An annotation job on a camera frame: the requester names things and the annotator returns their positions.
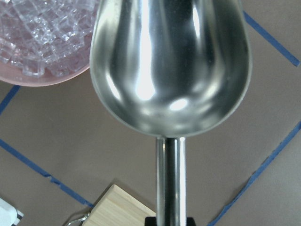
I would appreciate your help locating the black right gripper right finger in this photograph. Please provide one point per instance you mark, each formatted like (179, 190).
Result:
(190, 221)

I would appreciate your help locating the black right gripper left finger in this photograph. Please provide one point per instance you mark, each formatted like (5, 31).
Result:
(150, 221)

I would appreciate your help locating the stainless steel ice scoop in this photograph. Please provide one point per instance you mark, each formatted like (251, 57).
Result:
(170, 69)

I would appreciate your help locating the pink bowl of ice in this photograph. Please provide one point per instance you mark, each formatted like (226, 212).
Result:
(45, 42)

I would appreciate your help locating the wooden cutting board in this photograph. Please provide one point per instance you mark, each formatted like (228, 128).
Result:
(118, 208)

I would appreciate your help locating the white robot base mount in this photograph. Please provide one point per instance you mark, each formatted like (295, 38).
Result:
(9, 215)

